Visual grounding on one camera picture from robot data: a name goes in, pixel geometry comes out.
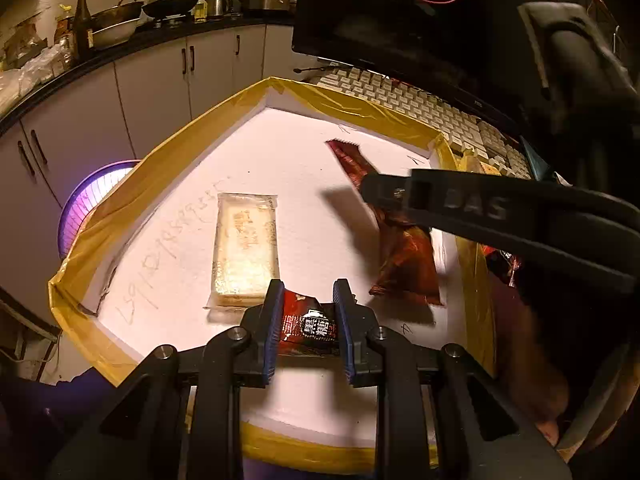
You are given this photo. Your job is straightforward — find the dark purple cloth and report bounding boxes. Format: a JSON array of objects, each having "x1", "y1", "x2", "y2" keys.
[{"x1": 0, "y1": 367, "x2": 126, "y2": 480}]

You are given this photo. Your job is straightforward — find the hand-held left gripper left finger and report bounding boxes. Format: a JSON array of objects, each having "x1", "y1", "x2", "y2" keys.
[{"x1": 47, "y1": 279, "x2": 286, "y2": 480}]

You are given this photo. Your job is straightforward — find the round purple lit appliance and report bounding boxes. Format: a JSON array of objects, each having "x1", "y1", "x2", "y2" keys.
[{"x1": 57, "y1": 159, "x2": 143, "y2": 261}]

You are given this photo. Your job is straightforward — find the black monitor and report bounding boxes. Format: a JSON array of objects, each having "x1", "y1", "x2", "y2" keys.
[{"x1": 291, "y1": 0, "x2": 531, "y2": 116}]

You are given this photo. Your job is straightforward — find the clear pale snack packet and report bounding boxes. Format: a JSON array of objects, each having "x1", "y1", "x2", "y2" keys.
[{"x1": 202, "y1": 191, "x2": 279, "y2": 322}]

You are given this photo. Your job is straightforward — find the black kitchen counter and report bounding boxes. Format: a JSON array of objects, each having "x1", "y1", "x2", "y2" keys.
[{"x1": 0, "y1": 10, "x2": 296, "y2": 128}]

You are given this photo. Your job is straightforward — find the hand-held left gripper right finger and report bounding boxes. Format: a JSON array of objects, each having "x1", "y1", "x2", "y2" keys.
[{"x1": 332, "y1": 278, "x2": 573, "y2": 480}]

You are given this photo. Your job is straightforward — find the black wok with lid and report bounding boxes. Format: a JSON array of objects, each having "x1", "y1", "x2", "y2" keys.
[{"x1": 142, "y1": 0, "x2": 233, "y2": 23}]

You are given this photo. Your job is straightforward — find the white foam box yellow tape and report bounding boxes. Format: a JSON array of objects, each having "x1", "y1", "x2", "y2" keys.
[{"x1": 47, "y1": 76, "x2": 501, "y2": 476}]

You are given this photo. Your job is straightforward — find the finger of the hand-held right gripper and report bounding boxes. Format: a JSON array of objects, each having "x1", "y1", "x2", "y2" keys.
[{"x1": 360, "y1": 168, "x2": 640, "y2": 297}]

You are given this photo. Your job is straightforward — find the dark sauce bottle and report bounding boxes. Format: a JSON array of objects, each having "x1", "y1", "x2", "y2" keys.
[{"x1": 74, "y1": 0, "x2": 96, "y2": 58}]

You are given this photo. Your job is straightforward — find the black red snack packet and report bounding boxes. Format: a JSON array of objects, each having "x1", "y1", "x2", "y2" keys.
[{"x1": 277, "y1": 289, "x2": 346, "y2": 357}]

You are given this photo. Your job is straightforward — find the steel bowl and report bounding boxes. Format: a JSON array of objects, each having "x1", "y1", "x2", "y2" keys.
[{"x1": 90, "y1": 1, "x2": 146, "y2": 50}]

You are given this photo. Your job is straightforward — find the white kitchen cabinet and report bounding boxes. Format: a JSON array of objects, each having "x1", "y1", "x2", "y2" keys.
[{"x1": 0, "y1": 22, "x2": 296, "y2": 306}]

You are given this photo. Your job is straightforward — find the clear plastic bags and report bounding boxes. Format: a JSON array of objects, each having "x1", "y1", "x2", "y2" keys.
[{"x1": 0, "y1": 20, "x2": 76, "y2": 117}]

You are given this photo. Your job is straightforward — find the dark red snack packet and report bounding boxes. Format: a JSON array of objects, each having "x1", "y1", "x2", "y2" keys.
[{"x1": 325, "y1": 139, "x2": 446, "y2": 307}]

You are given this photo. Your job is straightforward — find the white keyboard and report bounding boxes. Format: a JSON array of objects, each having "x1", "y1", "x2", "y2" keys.
[{"x1": 307, "y1": 65, "x2": 533, "y2": 181}]

